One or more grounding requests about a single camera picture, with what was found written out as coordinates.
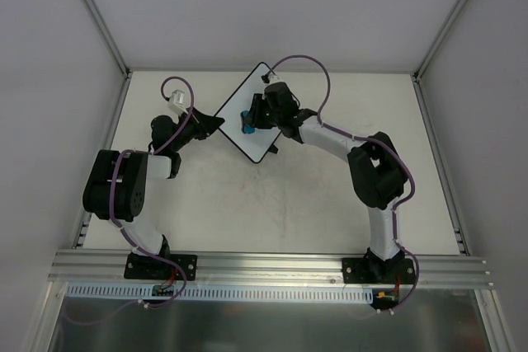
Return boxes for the blue whiteboard eraser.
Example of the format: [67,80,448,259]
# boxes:
[241,110,255,134]

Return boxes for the white whiteboard black frame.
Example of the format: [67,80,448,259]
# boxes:
[214,62,281,164]

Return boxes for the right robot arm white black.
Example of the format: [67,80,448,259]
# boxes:
[241,77,409,283]

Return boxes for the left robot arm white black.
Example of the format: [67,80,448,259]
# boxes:
[82,109,225,278]

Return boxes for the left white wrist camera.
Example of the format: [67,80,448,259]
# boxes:
[167,90,191,116]

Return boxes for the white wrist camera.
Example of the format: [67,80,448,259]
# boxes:
[167,90,191,116]
[261,71,280,85]

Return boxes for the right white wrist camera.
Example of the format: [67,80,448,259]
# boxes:
[261,71,280,85]

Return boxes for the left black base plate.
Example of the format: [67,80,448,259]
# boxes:
[124,253,198,281]

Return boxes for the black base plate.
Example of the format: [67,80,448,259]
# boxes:
[342,256,417,285]
[124,253,198,281]

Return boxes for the aluminium front rail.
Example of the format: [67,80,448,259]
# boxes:
[47,249,495,289]

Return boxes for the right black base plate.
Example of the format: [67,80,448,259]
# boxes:
[342,256,417,285]

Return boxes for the left aluminium frame post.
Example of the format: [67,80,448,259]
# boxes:
[81,0,130,77]

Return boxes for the aluminium frame post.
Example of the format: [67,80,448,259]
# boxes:
[413,0,469,82]
[81,0,130,77]

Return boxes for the white slotted cable duct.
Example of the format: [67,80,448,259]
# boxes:
[65,282,374,305]

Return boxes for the right aluminium frame post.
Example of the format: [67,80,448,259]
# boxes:
[413,0,469,82]

